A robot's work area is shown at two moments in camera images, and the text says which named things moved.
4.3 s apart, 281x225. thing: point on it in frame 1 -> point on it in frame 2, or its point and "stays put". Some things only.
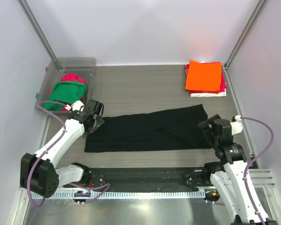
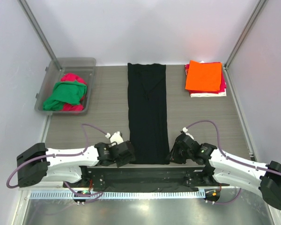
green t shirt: (66, 92) stays put
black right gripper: (207, 122) -> (173, 157)
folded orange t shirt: (203, 76) stays put
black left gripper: (99, 122) -> (129, 159)
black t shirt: (171, 129) -> (148, 112)
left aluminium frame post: (25, 6) stays put
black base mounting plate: (144, 179) stays put
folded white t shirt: (223, 93) stays put
